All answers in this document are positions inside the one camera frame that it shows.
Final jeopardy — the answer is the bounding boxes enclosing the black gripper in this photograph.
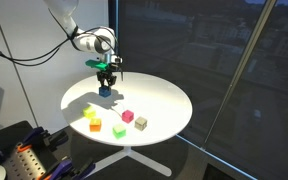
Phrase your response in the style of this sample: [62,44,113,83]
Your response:
[96,68,117,89]

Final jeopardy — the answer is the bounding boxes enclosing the blue cube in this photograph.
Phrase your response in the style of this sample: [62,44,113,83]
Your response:
[98,85,112,98]

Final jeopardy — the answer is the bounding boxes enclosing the yellow cube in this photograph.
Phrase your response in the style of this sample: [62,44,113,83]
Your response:
[82,105,97,119]

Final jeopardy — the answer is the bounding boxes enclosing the pink cube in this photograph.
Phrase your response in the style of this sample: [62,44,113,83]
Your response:
[121,109,135,124]

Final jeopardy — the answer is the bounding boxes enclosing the orange cube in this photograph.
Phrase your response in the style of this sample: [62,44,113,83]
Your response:
[89,117,102,133]

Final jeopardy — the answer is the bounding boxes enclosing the green cube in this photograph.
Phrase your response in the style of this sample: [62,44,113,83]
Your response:
[112,123,127,140]

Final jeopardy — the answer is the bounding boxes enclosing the grey cube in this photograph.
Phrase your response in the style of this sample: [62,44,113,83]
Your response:
[134,116,148,132]

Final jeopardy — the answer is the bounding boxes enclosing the black orange clamps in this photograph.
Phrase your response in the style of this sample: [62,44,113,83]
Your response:
[21,126,69,152]

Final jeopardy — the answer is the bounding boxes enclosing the purple black spring clamp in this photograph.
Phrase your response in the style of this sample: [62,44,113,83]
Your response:
[47,157,96,180]

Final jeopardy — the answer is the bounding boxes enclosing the perforated metal board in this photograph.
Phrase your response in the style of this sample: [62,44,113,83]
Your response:
[2,143,48,180]

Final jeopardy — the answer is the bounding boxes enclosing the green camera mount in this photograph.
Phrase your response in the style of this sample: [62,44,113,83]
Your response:
[84,59,110,72]

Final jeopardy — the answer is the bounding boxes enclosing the blue window corner post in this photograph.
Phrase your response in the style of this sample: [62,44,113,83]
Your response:
[107,0,120,73]

